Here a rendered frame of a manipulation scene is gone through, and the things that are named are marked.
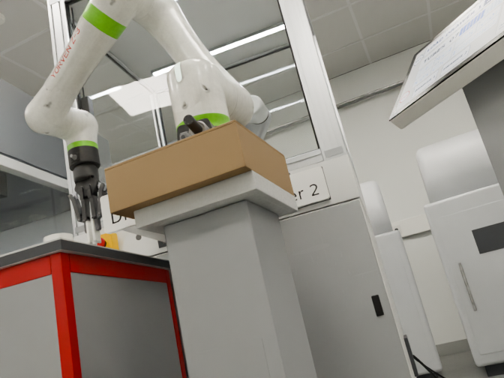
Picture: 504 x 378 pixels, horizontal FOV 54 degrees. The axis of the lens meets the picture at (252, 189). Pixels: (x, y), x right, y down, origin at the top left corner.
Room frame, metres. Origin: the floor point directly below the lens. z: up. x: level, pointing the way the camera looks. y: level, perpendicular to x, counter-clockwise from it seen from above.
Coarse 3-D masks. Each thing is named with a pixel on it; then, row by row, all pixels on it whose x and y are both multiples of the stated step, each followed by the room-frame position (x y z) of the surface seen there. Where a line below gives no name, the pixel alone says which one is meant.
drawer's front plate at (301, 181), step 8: (312, 168) 1.53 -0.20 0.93; (320, 168) 1.52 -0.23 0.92; (296, 176) 1.54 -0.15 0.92; (304, 176) 1.53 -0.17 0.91; (312, 176) 1.53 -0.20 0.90; (320, 176) 1.52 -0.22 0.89; (296, 184) 1.54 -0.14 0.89; (304, 184) 1.53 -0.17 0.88; (320, 184) 1.52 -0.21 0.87; (296, 192) 1.54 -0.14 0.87; (304, 192) 1.53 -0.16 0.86; (312, 192) 1.53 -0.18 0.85; (320, 192) 1.52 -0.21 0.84; (296, 200) 1.54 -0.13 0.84; (304, 200) 1.54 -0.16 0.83; (312, 200) 1.53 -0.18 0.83; (320, 200) 1.53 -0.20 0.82
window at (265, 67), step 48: (192, 0) 1.62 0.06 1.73; (240, 0) 1.58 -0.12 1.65; (144, 48) 1.67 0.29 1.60; (240, 48) 1.59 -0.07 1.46; (288, 48) 1.55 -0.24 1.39; (96, 96) 1.72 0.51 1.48; (144, 96) 1.68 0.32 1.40; (288, 96) 1.56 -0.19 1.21; (144, 144) 1.69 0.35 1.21; (288, 144) 1.57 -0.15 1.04
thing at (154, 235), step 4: (132, 228) 1.40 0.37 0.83; (132, 232) 1.45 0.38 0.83; (136, 232) 1.46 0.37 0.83; (140, 232) 1.47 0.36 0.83; (144, 232) 1.48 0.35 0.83; (148, 232) 1.50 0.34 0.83; (152, 232) 1.51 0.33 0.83; (148, 236) 1.54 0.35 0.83; (152, 236) 1.55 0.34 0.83; (156, 236) 1.57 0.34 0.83; (160, 236) 1.58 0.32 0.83; (164, 236) 1.59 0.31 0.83; (160, 240) 1.63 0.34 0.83; (164, 240) 1.64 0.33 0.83
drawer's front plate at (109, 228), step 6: (102, 198) 1.34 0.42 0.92; (102, 204) 1.34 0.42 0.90; (108, 204) 1.34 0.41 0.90; (102, 210) 1.34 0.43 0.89; (108, 210) 1.34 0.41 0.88; (102, 216) 1.34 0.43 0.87; (108, 216) 1.34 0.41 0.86; (114, 216) 1.33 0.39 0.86; (108, 222) 1.34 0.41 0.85; (120, 222) 1.33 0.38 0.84; (126, 222) 1.33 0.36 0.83; (132, 222) 1.32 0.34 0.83; (108, 228) 1.34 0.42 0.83; (114, 228) 1.33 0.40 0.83; (120, 228) 1.33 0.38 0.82; (126, 228) 1.34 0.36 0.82
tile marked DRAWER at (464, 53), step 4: (468, 48) 1.12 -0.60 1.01; (460, 52) 1.15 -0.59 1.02; (464, 52) 1.13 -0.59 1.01; (468, 52) 1.11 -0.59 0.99; (456, 56) 1.16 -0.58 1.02; (460, 56) 1.13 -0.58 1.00; (464, 56) 1.12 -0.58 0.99; (452, 60) 1.17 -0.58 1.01; (456, 60) 1.15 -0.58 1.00; (460, 60) 1.12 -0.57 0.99; (444, 64) 1.20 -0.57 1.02; (448, 64) 1.17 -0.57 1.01; (452, 64) 1.15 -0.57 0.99; (444, 68) 1.19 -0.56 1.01; (448, 68) 1.16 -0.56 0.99; (444, 72) 1.18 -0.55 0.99
